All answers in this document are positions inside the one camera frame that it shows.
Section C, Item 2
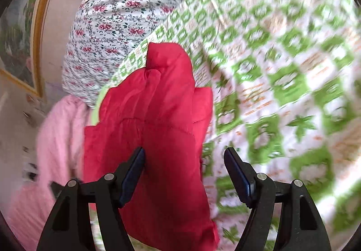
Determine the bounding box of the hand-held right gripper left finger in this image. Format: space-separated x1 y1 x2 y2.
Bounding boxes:
37 146 146 251

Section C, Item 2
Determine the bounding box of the red quilted jacket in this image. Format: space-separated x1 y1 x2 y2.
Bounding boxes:
83 42 220 251

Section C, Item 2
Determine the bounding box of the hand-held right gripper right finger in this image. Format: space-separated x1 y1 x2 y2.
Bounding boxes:
224 147 332 251

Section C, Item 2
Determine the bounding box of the pink blanket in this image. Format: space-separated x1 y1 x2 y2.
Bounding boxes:
6 96 98 251

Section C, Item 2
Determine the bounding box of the green frog print blanket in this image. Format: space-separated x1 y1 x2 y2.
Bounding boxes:
90 0 361 251

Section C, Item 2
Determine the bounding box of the floral print quilt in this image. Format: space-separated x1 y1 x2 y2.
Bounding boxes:
62 0 226 109

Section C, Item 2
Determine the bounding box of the gold framed picture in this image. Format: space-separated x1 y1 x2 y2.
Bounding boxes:
0 0 67 98

